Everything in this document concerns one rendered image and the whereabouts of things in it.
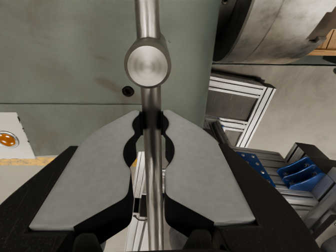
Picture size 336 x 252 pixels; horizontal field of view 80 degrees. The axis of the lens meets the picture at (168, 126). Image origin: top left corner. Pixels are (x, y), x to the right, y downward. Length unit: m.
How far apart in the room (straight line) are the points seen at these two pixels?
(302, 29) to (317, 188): 0.65
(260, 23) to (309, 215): 0.74
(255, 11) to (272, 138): 1.86
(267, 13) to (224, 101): 1.21
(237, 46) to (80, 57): 0.21
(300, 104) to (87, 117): 1.88
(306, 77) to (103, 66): 1.79
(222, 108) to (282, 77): 0.57
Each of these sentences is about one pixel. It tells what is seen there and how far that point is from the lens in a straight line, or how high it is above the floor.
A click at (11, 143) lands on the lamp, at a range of 0.35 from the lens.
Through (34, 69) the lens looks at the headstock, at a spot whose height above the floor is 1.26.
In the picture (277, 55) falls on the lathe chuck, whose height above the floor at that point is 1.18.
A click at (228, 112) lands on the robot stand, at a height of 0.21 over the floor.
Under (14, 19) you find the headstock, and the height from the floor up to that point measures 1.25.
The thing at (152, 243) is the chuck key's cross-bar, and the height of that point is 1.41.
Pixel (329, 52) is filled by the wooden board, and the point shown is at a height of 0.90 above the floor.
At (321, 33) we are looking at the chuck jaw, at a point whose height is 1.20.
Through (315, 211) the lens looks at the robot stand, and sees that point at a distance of 0.90.
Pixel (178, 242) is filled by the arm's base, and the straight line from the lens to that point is 0.59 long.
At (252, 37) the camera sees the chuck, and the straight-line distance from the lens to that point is 0.31.
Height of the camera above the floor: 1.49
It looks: 58 degrees down
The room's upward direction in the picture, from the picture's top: 175 degrees clockwise
